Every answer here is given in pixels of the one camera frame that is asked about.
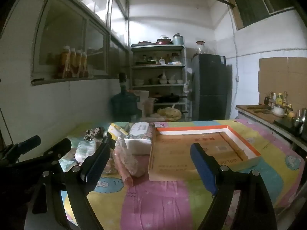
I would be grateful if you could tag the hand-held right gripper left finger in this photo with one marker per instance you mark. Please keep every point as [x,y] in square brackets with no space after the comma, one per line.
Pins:
[96,170]

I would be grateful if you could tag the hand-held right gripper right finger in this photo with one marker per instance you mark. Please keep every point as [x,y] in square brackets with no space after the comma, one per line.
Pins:
[203,170]

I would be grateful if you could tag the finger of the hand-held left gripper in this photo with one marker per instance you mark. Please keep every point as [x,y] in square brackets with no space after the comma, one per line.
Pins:
[55,151]
[24,146]

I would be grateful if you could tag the white floral cloth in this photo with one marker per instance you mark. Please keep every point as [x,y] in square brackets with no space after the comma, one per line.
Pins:
[84,151]

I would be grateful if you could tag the cardboard box with orange rim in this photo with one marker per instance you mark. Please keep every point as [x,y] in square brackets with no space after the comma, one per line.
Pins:
[182,153]

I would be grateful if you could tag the pink plastic-wrapped pack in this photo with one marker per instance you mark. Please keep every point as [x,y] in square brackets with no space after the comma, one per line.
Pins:
[129,165]

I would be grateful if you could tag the leopard print cloth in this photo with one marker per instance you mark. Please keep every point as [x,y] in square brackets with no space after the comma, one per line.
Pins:
[92,133]

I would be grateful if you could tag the yellow packet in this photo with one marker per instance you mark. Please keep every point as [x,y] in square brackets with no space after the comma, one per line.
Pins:
[116,130]

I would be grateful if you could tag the white tissue pack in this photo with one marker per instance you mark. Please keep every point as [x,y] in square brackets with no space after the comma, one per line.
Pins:
[140,146]

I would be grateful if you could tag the blue water jug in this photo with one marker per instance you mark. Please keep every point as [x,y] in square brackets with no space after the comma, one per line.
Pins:
[124,105]

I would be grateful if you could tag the black pan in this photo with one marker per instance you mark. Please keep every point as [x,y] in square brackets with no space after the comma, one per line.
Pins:
[170,98]

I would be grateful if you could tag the kitchen counter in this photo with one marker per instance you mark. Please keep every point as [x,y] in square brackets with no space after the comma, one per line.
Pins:
[263,116]

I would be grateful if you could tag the dark refrigerator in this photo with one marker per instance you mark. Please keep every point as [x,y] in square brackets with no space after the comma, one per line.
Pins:
[211,88]

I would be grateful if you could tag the white plastic bag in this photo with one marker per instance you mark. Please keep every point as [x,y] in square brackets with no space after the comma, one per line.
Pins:
[144,103]

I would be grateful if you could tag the cleaver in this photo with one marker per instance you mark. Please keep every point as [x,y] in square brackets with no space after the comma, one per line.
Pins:
[263,111]

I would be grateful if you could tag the black induction cooker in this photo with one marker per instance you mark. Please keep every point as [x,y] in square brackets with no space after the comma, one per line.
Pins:
[285,124]

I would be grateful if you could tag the white bowl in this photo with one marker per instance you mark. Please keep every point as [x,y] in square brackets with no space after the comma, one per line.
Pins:
[279,111]

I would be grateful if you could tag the row of white bowls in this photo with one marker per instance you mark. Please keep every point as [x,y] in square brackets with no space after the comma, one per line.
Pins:
[163,79]

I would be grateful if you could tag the cluster of condiment bottles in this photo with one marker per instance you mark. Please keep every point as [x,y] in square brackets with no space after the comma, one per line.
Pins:
[279,98]

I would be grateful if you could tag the steel kettle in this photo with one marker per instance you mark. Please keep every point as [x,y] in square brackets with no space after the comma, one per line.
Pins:
[301,122]

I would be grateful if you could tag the metal shelf rack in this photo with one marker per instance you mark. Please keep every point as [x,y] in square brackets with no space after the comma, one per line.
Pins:
[156,66]

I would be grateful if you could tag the glass jar with red lid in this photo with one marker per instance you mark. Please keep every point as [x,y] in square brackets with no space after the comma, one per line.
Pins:
[201,49]

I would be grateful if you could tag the teal enamel pot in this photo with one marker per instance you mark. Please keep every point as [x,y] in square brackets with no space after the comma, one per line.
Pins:
[178,39]

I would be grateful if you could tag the red pot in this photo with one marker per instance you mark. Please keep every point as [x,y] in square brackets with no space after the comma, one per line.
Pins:
[164,41]

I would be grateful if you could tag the dark window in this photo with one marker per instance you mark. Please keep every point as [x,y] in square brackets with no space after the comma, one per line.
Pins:
[254,4]

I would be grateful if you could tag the glass sliding window frame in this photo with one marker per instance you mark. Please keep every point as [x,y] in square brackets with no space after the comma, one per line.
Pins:
[84,45]

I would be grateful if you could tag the cardboard sheet on wall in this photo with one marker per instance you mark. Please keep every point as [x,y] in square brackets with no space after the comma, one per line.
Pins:
[283,76]

